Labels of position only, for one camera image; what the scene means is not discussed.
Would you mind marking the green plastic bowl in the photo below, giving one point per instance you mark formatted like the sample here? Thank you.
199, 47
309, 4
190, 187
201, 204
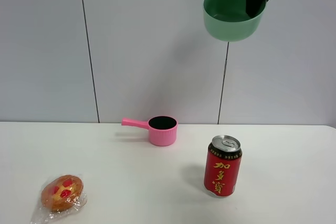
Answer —
227, 20

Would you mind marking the pink toy saucepan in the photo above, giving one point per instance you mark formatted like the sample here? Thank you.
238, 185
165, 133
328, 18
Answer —
162, 129

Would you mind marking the red herbal tea can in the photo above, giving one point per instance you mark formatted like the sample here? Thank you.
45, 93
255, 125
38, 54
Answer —
222, 165

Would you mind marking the wrapped fruit pastry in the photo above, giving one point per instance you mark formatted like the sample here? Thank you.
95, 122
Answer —
59, 198

